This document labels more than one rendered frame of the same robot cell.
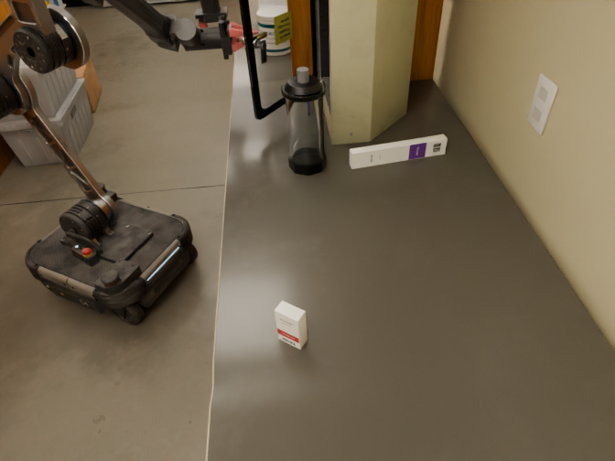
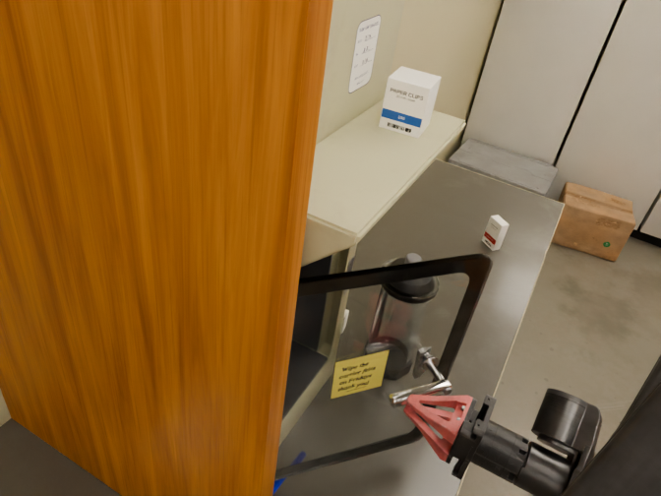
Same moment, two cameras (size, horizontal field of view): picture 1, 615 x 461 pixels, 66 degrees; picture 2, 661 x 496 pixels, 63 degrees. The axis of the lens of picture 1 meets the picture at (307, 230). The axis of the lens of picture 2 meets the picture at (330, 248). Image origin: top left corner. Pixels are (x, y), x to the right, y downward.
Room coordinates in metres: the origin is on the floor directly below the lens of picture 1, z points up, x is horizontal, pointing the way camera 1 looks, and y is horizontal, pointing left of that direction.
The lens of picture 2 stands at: (1.82, 0.19, 1.77)
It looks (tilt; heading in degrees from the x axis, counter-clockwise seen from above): 37 degrees down; 206
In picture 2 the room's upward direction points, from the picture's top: 9 degrees clockwise
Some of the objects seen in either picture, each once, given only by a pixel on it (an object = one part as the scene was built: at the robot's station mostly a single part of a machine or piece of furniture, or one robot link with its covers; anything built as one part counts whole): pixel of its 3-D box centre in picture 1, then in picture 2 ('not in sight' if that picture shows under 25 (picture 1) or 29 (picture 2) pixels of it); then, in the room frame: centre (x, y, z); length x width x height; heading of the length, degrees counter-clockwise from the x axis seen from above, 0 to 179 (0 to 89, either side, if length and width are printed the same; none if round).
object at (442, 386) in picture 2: not in sight; (416, 383); (1.31, 0.10, 1.20); 0.10 x 0.05 x 0.03; 142
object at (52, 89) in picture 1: (29, 75); not in sight; (2.90, 1.67, 0.49); 0.60 x 0.42 x 0.33; 3
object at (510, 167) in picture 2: not in sight; (496, 185); (-1.38, -0.27, 0.17); 0.60 x 0.42 x 0.33; 91
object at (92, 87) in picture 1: (72, 86); not in sight; (3.51, 1.74, 0.14); 0.41 x 0.32 x 0.28; 9
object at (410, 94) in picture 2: not in sight; (409, 101); (1.24, -0.02, 1.54); 0.05 x 0.05 x 0.06; 8
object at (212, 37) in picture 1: (215, 37); (493, 447); (1.34, 0.22, 1.20); 0.07 x 0.07 x 0.10; 2
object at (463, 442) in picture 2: (240, 34); (440, 417); (1.35, 0.15, 1.20); 0.09 x 0.07 x 0.07; 92
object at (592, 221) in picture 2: not in sight; (589, 220); (-1.44, 0.32, 0.14); 0.41 x 0.33 x 0.29; 99
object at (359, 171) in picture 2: not in sight; (368, 188); (1.32, -0.02, 1.46); 0.32 x 0.12 x 0.10; 3
